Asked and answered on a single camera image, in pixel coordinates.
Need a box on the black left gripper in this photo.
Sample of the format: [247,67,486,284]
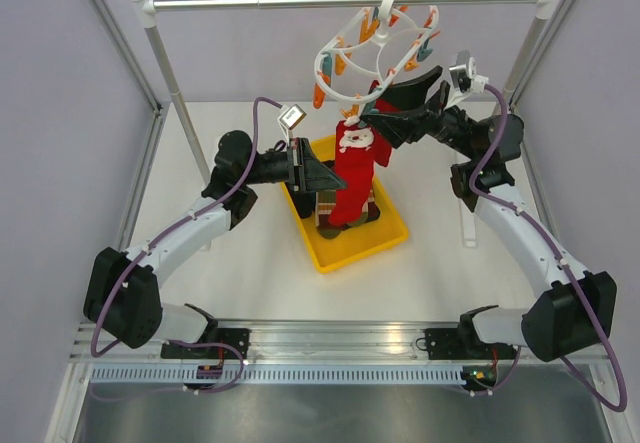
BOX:
[242,137,348,193]

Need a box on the white slotted cable duct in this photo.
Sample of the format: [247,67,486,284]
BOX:
[91,363,465,386]

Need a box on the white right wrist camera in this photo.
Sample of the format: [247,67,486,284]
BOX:
[446,50,489,108]

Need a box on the striped beige maroon sock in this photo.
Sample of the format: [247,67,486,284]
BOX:
[359,187,381,224]

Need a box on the silver clothes rack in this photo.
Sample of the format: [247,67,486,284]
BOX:
[125,0,572,249]

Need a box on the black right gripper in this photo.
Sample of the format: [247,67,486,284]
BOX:
[360,65,479,161]

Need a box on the yellow plastic tray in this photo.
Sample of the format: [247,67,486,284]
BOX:
[280,133,410,275]

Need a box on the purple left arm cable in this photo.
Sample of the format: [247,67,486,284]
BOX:
[91,95,284,404]

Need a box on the red sock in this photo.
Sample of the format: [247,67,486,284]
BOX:
[370,80,399,113]
[329,116,392,227]

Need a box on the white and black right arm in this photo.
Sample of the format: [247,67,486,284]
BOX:
[361,66,617,362]

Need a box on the aluminium table edge rail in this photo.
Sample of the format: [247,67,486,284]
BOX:
[74,316,571,364]

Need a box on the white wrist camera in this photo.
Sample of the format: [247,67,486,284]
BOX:
[277,104,306,142]
[446,50,489,108]

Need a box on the white round clip hanger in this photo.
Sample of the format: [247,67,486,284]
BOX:
[311,0,440,118]

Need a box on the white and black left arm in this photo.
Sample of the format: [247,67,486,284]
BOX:
[83,130,346,358]

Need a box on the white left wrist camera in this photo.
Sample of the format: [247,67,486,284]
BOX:
[277,104,306,142]

